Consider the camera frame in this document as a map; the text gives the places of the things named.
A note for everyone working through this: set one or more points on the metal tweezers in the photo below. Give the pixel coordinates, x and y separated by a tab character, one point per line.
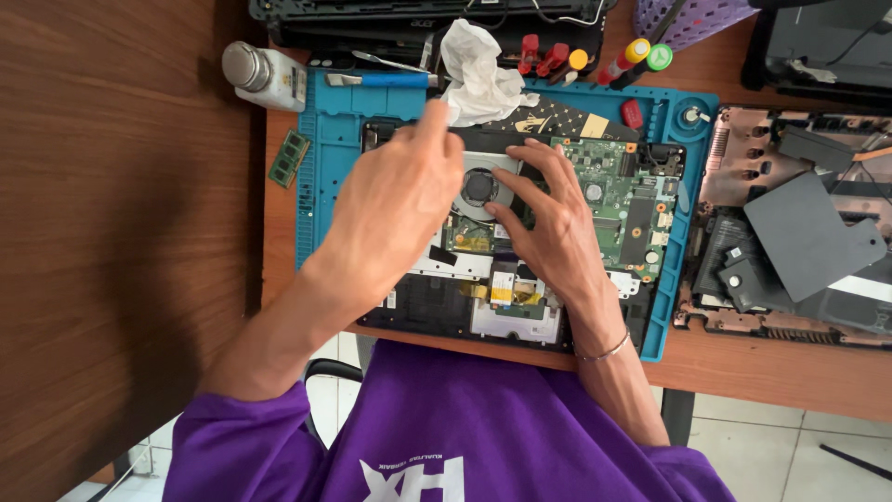
387	61

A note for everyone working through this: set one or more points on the dark brown wooden board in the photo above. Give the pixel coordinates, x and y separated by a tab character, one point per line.
118	223

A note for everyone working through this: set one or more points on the person's right hand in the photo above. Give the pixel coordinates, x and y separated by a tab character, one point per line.
557	230

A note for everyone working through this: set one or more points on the crumpled white tissue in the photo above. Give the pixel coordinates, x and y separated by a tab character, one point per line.
481	77

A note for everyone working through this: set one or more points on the small dark grey cover panel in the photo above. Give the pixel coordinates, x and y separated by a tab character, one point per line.
815	148

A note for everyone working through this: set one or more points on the blue silicone repair mat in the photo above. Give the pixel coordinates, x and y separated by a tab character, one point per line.
334	132

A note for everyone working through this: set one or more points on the green laptop motherboard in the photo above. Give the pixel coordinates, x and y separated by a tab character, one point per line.
617	209

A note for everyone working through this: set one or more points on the black chair armrest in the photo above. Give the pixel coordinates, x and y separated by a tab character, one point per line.
331	366

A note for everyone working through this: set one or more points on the large dark grey cover panel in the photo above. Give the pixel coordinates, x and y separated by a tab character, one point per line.
808	237

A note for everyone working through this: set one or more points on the black opened laptop chassis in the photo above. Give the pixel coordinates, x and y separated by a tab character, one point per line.
425	307

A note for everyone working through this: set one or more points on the white bottle with metal cap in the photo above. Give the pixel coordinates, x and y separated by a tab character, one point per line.
268	75

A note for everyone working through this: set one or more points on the purple printed t-shirt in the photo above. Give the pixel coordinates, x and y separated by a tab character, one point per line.
432	425

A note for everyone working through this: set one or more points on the small red plastic pick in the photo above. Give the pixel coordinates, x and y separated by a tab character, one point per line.
632	114

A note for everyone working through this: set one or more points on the red screwdriver with yellow cap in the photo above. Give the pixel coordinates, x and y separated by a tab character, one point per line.
625	60

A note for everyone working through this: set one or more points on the purple plastic basket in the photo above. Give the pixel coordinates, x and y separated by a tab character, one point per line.
690	19

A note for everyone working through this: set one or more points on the yellow-capped screwdriver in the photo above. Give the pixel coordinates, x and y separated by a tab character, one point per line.
575	63

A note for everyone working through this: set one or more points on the dark grey laptop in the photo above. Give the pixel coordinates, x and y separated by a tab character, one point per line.
815	49

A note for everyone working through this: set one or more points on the black sheet with gold print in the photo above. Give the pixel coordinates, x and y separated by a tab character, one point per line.
557	118

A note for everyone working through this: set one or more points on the black screwdriver with green cap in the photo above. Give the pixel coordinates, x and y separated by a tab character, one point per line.
648	64

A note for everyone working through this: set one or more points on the person's left hand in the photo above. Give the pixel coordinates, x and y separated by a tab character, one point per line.
390	209

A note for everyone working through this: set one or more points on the black disassembled laptop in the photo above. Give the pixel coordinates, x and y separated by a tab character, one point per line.
390	21

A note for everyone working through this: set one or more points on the green memory module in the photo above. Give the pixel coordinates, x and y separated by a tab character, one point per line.
289	159

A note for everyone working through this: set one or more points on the black table leg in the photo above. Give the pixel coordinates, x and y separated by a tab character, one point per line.
677	417

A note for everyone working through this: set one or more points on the rose-coloured laptop bottom case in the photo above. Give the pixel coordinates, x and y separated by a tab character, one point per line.
739	150

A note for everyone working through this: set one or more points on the round laptop cooling fan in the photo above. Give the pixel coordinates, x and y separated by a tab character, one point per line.
479	187

